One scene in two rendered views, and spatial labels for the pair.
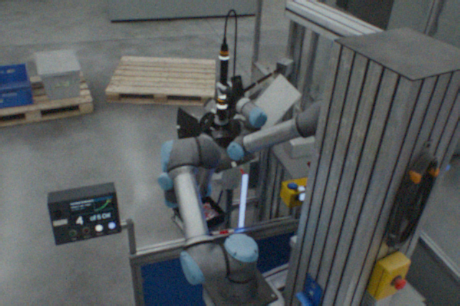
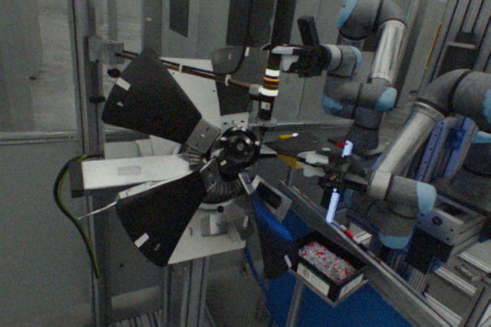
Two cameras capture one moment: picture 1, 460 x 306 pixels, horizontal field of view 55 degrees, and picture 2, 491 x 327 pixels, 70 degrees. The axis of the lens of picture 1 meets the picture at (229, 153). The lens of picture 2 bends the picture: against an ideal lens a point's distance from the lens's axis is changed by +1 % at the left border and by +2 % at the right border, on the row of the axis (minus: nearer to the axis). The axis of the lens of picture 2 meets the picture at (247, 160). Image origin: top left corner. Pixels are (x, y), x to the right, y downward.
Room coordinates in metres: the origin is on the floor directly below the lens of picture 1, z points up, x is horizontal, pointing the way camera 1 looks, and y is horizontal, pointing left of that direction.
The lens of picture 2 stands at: (2.09, 1.00, 1.57)
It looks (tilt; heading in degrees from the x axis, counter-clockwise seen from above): 24 degrees down; 261
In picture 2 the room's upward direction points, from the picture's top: 8 degrees clockwise
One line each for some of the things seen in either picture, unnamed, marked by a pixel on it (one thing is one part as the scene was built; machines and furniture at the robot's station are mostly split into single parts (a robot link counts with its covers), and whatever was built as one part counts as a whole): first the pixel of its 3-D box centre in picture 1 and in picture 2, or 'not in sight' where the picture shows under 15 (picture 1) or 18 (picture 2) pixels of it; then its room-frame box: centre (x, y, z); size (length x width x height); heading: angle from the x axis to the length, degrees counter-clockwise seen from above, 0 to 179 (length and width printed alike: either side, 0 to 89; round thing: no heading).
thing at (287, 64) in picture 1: (285, 66); (105, 51); (2.43, -0.30, 1.36); 0.10 x 0.07 x 0.09; 146
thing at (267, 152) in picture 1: (260, 197); (175, 252); (2.16, -0.21, 0.58); 0.09 x 0.05 x 1.15; 21
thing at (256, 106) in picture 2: (223, 111); (264, 105); (1.92, 0.04, 1.32); 0.09 x 0.07 x 0.10; 146
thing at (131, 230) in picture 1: (131, 237); (477, 308); (1.38, 0.41, 0.96); 0.03 x 0.03 x 0.20; 21
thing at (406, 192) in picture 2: (171, 177); (409, 195); (1.55, 0.25, 1.17); 0.11 x 0.08 x 0.09; 148
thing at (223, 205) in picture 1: (226, 218); (190, 315); (2.07, 0.00, 0.46); 0.09 x 0.05 x 0.91; 21
